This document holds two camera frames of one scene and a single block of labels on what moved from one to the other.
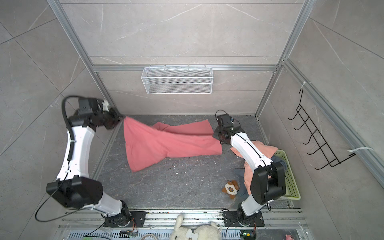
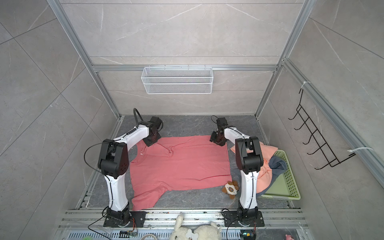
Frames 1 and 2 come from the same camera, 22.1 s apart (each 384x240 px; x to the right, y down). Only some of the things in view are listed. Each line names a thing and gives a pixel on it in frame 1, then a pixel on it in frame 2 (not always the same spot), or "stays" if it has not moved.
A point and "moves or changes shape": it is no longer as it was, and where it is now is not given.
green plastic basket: x=292 y=192 stays
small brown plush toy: x=231 y=188 stays
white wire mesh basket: x=177 y=80 stays
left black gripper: x=116 y=117 -> x=149 y=143
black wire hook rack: x=324 y=146 stays
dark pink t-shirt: x=145 y=144 moves or changes shape
